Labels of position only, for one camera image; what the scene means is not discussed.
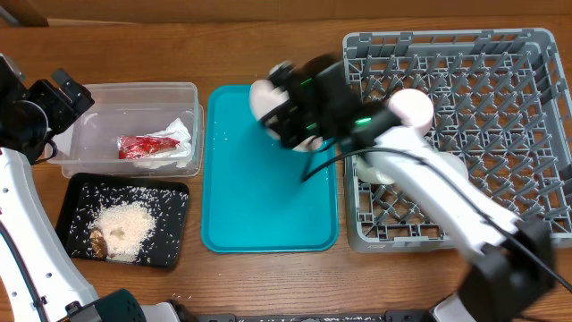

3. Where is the large pink plate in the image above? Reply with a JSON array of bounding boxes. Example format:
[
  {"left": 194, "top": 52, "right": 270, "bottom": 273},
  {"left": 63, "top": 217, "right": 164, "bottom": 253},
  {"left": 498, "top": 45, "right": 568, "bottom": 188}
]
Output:
[{"left": 249, "top": 80, "right": 323, "bottom": 152}]

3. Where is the red snack wrapper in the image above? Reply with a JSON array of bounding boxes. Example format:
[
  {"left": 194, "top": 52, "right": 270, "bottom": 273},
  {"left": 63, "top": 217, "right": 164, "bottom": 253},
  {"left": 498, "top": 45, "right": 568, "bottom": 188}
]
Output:
[{"left": 118, "top": 136, "right": 180, "bottom": 159}]

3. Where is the pale green cup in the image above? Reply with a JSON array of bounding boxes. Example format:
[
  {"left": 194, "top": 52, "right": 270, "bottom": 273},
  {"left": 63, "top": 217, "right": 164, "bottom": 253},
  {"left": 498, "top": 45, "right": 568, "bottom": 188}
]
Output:
[{"left": 355, "top": 157, "right": 395, "bottom": 185}]

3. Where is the white napkin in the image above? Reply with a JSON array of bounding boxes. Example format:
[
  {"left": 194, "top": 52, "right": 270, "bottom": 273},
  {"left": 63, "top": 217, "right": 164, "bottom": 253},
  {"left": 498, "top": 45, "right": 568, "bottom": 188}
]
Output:
[{"left": 128, "top": 118, "right": 194, "bottom": 170}]

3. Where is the small grey bowl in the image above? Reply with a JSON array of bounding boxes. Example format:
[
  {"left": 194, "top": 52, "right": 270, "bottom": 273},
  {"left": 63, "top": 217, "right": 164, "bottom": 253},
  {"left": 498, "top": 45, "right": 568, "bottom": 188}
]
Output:
[{"left": 439, "top": 152, "right": 469, "bottom": 180}]

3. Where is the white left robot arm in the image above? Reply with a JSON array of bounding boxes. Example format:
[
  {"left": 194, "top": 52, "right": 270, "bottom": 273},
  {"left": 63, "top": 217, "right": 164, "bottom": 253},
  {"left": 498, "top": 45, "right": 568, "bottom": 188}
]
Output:
[{"left": 1, "top": 56, "right": 146, "bottom": 321}]

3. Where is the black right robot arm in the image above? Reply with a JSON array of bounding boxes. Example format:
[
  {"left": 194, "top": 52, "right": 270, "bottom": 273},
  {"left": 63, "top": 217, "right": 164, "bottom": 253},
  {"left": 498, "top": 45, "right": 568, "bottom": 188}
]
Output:
[{"left": 249, "top": 55, "right": 563, "bottom": 321}]

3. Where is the grey dishwasher rack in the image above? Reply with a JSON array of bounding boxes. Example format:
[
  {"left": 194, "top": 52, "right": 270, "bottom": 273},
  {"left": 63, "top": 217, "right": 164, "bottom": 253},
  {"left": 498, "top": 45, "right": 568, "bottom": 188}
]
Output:
[{"left": 342, "top": 29, "right": 571, "bottom": 248}]

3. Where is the clear plastic bin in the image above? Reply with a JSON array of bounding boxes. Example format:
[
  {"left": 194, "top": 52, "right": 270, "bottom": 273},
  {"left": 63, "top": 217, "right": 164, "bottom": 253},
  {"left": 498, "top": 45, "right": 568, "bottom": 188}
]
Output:
[{"left": 45, "top": 82, "right": 205, "bottom": 178}]

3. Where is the teal plastic tray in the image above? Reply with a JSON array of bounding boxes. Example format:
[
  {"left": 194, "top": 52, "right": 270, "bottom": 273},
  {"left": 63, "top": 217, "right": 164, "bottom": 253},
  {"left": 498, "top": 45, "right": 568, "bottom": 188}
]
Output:
[{"left": 201, "top": 85, "right": 339, "bottom": 253}]

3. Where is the black tray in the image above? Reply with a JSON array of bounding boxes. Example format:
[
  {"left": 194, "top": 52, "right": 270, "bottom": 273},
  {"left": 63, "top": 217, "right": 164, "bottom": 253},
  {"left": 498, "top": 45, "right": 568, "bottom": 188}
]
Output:
[{"left": 55, "top": 173, "right": 190, "bottom": 269}]

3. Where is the white rice pile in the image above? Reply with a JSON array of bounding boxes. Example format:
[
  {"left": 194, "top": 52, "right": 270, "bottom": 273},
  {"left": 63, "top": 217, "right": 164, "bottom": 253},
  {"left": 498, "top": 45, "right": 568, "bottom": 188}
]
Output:
[{"left": 88, "top": 201, "right": 156, "bottom": 262}]

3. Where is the brown food scrap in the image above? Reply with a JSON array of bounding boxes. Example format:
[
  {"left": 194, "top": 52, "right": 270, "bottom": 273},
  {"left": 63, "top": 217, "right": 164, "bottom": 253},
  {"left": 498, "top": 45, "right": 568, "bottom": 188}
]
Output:
[{"left": 89, "top": 227, "right": 108, "bottom": 260}]

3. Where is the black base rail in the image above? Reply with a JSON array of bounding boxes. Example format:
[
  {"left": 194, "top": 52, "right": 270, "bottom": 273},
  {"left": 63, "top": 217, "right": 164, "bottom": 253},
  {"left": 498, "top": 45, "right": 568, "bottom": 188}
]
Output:
[{"left": 195, "top": 309, "right": 435, "bottom": 322}]

